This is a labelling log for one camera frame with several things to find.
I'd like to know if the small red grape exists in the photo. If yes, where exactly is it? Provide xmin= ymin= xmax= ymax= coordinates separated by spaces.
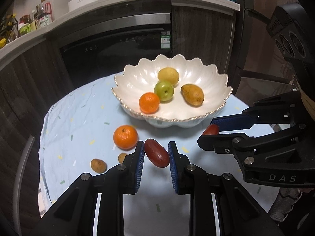
xmin=202 ymin=124 xmax=220 ymax=135

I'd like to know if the large red grape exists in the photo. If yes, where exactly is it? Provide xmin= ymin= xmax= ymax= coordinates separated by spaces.
xmin=144 ymin=138 xmax=169 ymax=168

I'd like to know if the brown longan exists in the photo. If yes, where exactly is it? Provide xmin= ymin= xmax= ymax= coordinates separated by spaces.
xmin=118 ymin=153 xmax=128 ymax=164
xmin=90 ymin=159 xmax=107 ymax=174

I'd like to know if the large orange mandarin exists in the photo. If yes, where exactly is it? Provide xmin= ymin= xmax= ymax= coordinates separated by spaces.
xmin=139 ymin=92 xmax=160 ymax=114

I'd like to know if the green apple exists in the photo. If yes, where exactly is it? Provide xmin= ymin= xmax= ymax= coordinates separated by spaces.
xmin=154 ymin=81 xmax=174 ymax=102

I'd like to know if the right human hand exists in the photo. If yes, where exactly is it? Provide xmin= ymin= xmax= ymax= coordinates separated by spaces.
xmin=268 ymin=188 xmax=314 ymax=222

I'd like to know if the light blue tablecloth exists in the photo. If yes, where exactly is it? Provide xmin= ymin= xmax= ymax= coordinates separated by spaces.
xmin=38 ymin=71 xmax=282 ymax=236

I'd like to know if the yellow mango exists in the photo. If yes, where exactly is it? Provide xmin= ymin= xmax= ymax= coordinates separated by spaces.
xmin=181 ymin=84 xmax=205 ymax=107

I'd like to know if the white scalloped fruit bowl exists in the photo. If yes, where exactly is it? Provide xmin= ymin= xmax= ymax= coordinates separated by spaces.
xmin=112 ymin=54 xmax=233 ymax=128

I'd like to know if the yellow lemon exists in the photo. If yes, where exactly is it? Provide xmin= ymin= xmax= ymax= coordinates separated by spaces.
xmin=157 ymin=67 xmax=179 ymax=86

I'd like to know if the black built-in dishwasher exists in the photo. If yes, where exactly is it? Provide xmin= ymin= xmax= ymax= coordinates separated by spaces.
xmin=59 ymin=13 xmax=172 ymax=88

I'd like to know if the large soy sauce bottle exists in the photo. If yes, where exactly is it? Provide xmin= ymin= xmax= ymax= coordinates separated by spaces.
xmin=35 ymin=0 xmax=52 ymax=29

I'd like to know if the white round pot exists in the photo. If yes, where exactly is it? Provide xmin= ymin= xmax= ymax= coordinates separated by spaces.
xmin=68 ymin=0 xmax=96 ymax=12

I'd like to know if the green labelled white bottle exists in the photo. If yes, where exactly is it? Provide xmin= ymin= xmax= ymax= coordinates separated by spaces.
xmin=18 ymin=22 xmax=32 ymax=37

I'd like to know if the black spice rack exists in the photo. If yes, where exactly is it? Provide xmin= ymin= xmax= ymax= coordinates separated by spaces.
xmin=0 ymin=13 xmax=18 ymax=49

